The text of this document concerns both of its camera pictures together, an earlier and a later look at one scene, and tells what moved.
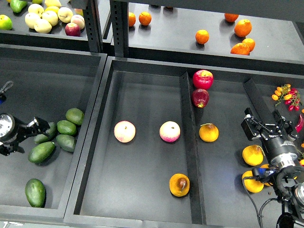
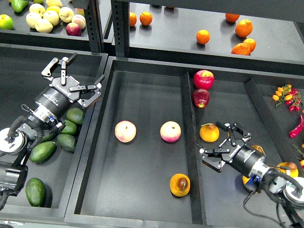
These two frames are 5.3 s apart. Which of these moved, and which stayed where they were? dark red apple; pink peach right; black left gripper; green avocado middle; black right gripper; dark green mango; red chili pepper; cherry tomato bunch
Moved: black right gripper; black left gripper
Stayed: dark green mango; pink peach right; dark red apple; green avocado middle; cherry tomato bunch; red chili pepper
